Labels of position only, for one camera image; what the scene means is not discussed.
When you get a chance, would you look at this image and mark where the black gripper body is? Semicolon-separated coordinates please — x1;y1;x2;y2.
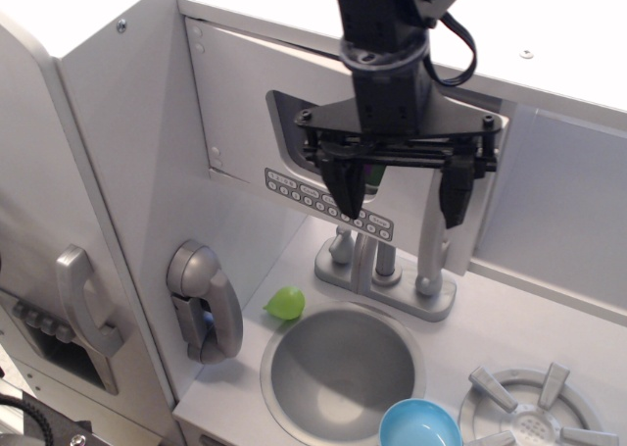
294;48;504;175

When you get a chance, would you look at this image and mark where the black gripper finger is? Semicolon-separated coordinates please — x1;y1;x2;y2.
439;164;474;229
320;158;365;218

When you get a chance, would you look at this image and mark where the white microwave door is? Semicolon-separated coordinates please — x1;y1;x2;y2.
186;19;506;274

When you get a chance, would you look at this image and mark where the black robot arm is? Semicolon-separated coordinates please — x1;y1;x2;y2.
295;0;504;228

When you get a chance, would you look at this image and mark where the grey toy faucet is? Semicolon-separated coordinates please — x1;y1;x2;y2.
314;225;457;322

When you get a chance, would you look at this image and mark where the green toy pear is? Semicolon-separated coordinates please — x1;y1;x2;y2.
264;286;306;321

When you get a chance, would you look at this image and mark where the white toy kitchen cabinet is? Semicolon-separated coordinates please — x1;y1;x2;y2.
63;0;626;445

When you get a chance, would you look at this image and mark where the grey toy phone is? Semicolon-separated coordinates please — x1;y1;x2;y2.
167;240;243;365

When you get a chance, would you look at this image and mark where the silver sink bowl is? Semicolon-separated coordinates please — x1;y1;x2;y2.
260;302;426;445

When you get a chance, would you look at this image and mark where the grey stove burner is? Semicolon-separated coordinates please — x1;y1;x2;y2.
458;363;620;445

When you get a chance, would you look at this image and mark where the blue plastic bowl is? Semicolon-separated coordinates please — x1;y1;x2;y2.
378;398;463;446

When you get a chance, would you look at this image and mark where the grey fridge door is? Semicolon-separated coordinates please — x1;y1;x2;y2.
1;17;183;445

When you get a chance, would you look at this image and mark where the grey ice dispenser panel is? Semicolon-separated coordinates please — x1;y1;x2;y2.
1;289;119;395

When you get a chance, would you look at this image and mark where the black cable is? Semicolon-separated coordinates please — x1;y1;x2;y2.
0;396;55;446

